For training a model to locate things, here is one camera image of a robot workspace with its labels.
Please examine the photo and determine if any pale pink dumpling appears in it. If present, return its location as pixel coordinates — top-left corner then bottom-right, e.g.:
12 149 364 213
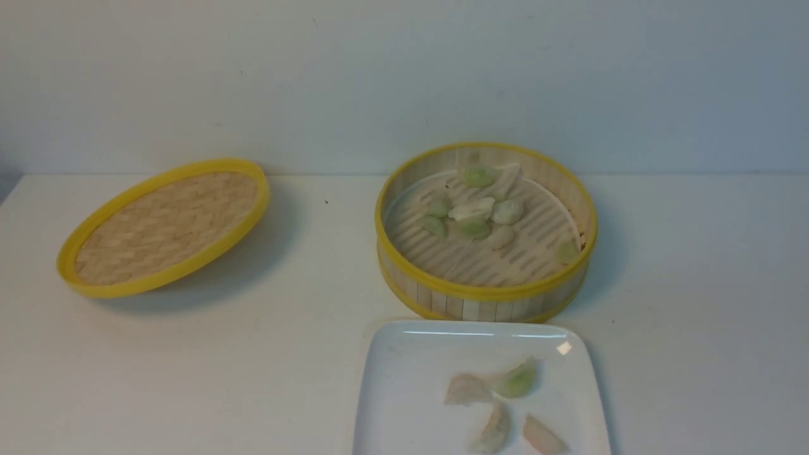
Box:
443 373 493 406

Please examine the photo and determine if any white green dumpling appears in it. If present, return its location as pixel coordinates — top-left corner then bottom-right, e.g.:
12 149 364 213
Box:
467 401 512 454

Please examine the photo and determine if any white square plate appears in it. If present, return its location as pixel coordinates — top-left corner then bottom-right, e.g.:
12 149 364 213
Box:
352 320 612 454

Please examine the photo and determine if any green dumpling front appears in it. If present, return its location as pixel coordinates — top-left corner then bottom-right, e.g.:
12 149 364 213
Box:
456 217 491 241

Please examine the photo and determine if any bamboo steamer basket yellow rim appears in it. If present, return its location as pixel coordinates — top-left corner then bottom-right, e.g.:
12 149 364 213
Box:
375 142 599 323

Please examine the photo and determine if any white dumpling centre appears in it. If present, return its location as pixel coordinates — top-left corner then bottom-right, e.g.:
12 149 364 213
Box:
447 197 496 222

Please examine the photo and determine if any green dumpling back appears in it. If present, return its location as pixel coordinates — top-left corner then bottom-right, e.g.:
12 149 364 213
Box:
459 164 498 189

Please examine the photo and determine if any pink dumpling in steamer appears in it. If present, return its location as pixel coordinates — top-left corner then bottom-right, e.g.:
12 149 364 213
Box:
485 225 515 250

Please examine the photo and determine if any white dumpling right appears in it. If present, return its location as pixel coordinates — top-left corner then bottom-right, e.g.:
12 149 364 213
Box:
490 198 524 226

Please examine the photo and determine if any white steamer liner cloth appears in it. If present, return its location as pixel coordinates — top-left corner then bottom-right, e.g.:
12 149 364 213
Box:
382 163 584 288

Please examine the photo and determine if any woven bamboo steamer lid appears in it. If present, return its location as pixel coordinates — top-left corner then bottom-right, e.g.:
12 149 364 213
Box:
57 159 271 299

